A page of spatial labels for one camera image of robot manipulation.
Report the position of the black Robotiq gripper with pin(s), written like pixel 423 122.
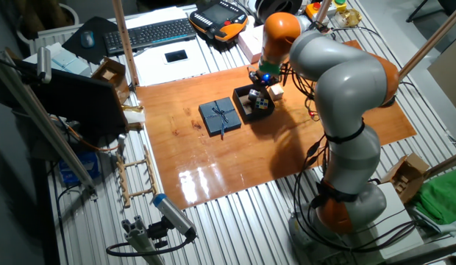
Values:
pixel 266 78

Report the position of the pale wooden cube block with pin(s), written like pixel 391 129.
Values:
pixel 276 92

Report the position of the blue gift box lid ribbon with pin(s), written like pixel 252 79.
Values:
pixel 220 117

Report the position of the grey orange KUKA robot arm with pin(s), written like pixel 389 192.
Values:
pixel 345 84

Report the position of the dark blue gift box base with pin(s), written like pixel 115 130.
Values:
pixel 255 116

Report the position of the pale pink gift box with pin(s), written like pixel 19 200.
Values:
pixel 250 44

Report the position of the orange emergency stop button box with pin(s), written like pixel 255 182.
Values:
pixel 312 9

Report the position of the yellow box green button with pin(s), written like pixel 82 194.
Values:
pixel 340 4

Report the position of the small open cardboard box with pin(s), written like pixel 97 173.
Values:
pixel 112 75

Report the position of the cardboard box with inserts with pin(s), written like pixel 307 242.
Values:
pixel 408 176

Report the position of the white light blue box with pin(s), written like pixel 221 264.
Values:
pixel 66 60

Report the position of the small Rubik's cube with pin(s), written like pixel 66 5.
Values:
pixel 262 103

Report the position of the small white bottle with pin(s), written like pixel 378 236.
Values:
pixel 250 23

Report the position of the black filament spool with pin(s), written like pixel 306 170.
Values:
pixel 279 5

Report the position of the black orange teach pendant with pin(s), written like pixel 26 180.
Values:
pixel 217 18

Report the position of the white smartphone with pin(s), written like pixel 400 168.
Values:
pixel 176 56

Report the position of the glossy wooden board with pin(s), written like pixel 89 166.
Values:
pixel 213 165

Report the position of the large white paper sheet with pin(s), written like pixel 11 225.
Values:
pixel 158 73

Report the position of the black computer keyboard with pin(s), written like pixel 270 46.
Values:
pixel 150 35

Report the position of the white tissue gold foil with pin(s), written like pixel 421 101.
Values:
pixel 134 117

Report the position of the wooden ladder rack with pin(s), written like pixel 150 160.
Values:
pixel 134 176

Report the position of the black mouse pad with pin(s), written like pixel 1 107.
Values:
pixel 99 25

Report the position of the grey computer mouse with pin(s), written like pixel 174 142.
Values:
pixel 87 38

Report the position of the beige flat panel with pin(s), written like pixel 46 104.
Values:
pixel 448 81

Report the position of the black flat monitor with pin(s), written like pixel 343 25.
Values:
pixel 77 103

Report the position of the aluminium profile stand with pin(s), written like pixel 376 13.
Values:
pixel 139 239

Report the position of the blue plastic package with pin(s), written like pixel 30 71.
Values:
pixel 81 167

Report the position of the green cloth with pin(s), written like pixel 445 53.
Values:
pixel 441 195

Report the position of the white ribbed panel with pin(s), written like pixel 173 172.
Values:
pixel 55 35

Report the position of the long aluminium bar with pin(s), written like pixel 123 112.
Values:
pixel 48 125

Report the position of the wooden frame post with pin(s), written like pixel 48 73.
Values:
pixel 125 40
pixel 323 9
pixel 445 163
pixel 434 37

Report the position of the silver camera blue end cap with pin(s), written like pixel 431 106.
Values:
pixel 173 215

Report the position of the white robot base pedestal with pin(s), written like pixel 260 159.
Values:
pixel 393 198

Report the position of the black camera clamp mount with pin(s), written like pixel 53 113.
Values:
pixel 158 232

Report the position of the silver depth camera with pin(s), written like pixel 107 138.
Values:
pixel 44 64

